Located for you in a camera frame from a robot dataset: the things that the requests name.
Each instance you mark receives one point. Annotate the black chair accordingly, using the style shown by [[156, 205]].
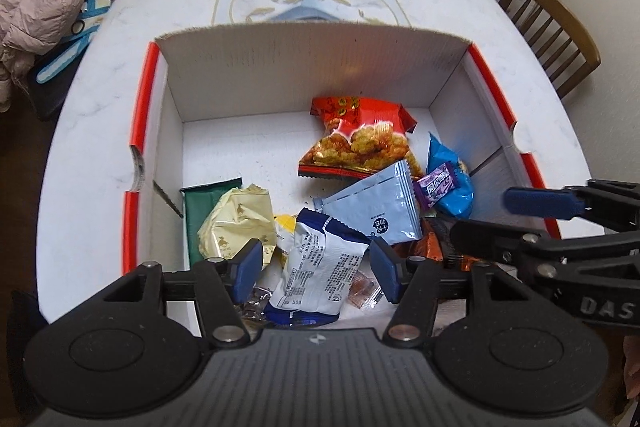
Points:
[[52, 97]]

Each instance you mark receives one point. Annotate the white blue snack packet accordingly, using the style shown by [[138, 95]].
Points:
[[315, 267]]

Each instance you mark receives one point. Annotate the small orange candy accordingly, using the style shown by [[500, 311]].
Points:
[[362, 289]]

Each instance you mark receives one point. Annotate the light blue snack packet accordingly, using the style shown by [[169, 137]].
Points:
[[380, 207]]

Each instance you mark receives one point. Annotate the cream yellow snack packet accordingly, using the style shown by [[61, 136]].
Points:
[[235, 222]]

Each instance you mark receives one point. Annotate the red fried snack packet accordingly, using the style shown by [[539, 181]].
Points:
[[360, 142]]

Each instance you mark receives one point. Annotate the silver purple foil candy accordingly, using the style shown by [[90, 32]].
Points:
[[252, 302]]

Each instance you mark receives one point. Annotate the small yellow snack packet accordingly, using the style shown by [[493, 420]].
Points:
[[285, 224]]

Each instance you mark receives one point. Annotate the dark red foil snack packet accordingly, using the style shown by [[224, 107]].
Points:
[[430, 247]]

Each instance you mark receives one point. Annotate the purple candy bar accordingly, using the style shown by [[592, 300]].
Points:
[[436, 184]]

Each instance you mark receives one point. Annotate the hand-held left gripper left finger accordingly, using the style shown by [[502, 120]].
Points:
[[247, 269]]

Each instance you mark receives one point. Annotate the green snack packet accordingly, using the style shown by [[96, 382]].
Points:
[[197, 217]]

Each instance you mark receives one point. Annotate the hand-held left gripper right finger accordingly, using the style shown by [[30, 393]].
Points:
[[386, 269]]

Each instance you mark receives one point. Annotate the white red-edged cardboard box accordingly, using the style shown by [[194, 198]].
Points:
[[300, 72]]

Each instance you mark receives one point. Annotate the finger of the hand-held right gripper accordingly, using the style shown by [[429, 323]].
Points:
[[542, 202], [500, 242]]

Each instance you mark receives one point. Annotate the wooden chair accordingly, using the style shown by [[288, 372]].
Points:
[[555, 32]]

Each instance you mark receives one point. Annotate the blue white striped bag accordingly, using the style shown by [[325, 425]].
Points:
[[70, 47]]

